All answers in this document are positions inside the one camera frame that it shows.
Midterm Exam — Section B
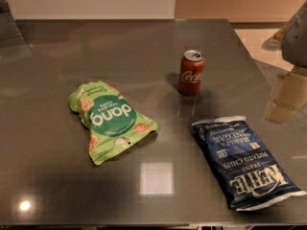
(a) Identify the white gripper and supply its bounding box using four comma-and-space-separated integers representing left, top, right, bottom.
265, 1, 307, 124

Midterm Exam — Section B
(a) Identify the red coke can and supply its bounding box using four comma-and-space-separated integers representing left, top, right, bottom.
178, 50, 205, 95

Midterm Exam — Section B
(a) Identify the blue kettle chips bag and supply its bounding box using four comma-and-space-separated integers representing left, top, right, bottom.
192, 116, 306, 211

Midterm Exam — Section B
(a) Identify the green rice chip bag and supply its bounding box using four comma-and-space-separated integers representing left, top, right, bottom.
68, 81, 158, 165

